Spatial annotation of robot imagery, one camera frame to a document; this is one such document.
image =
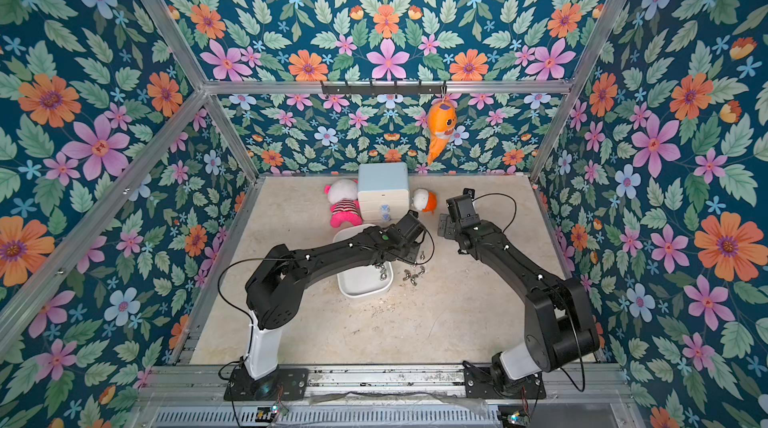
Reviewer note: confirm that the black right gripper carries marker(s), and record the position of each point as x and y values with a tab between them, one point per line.
452	228

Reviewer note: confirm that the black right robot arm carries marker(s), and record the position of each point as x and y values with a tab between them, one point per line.
558	323

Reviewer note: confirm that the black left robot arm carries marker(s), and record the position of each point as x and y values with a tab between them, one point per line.
275	289

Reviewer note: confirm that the pale blue drawer box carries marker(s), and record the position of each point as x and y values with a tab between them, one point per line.
383	184

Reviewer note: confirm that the white storage tray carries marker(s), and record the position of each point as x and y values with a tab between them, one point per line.
364	282

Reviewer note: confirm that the orange white plush ball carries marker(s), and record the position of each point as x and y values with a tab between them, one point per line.
424	201

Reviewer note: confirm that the pink white plush toy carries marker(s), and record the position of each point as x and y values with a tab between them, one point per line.
343	198

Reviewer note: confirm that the orange hanging fish plush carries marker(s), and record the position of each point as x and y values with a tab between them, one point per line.
441	124

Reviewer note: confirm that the black hook rail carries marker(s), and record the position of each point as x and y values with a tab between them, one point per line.
371	88

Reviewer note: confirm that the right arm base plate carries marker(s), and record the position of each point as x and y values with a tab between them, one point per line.
491	382

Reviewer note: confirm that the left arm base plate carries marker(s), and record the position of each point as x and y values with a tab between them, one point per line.
283	384

